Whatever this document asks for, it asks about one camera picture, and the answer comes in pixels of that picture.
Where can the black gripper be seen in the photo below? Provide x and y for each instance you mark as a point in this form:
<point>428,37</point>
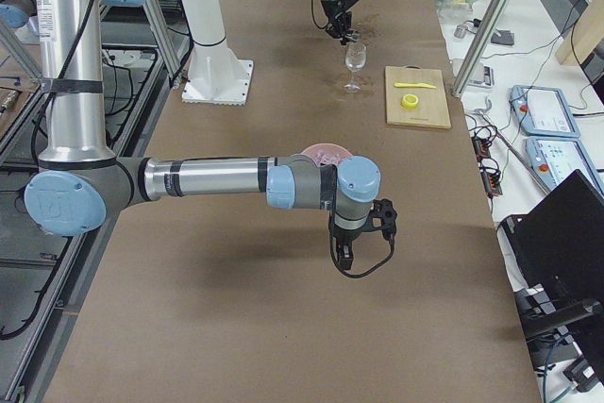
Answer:
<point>336,12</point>
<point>345,236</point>

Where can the clear wine glass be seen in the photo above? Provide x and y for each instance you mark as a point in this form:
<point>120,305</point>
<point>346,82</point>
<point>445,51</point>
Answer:
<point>355,59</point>

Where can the clear ice cubes pile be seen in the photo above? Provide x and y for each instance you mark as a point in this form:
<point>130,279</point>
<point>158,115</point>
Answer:
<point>331,156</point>

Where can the yellow plastic knife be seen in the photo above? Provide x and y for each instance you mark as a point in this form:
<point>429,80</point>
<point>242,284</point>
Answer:
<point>418,85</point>

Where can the pink bowl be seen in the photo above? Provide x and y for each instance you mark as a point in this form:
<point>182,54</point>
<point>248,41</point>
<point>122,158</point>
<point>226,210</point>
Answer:
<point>312,149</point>

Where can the yellow lemon slice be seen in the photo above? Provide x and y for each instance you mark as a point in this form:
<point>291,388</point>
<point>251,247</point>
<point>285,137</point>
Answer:
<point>409,101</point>

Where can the bamboo cutting board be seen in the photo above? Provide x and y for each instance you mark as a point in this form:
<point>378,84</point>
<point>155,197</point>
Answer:
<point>432,110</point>

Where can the glass oil dispenser bottle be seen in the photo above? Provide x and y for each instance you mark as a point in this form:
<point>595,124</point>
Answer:
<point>462,30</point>

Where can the silver digital scale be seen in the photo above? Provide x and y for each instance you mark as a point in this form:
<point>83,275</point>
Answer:
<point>483,78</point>

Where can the black monitor stand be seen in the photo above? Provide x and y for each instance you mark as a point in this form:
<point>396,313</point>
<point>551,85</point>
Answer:
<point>559,246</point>

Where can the upper teach pendant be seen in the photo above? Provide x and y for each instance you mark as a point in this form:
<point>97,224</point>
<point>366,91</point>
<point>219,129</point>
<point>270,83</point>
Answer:
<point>543,111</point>

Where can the teach pendant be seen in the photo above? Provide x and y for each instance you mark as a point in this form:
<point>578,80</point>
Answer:
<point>543,111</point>
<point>554,159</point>

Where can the lower teach pendant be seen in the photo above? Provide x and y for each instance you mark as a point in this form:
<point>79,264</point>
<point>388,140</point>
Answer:
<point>554,159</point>

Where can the wooden board upright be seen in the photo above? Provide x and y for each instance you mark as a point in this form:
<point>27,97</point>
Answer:
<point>584,37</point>

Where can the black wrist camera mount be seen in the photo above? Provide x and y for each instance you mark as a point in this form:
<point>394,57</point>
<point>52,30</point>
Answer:
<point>382,217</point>

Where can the white central robot pedestal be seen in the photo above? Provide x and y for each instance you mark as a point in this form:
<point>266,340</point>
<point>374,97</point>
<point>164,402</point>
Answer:
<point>215,74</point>

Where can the aluminium frame post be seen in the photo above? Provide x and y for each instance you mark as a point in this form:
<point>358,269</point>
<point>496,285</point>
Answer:
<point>478,45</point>

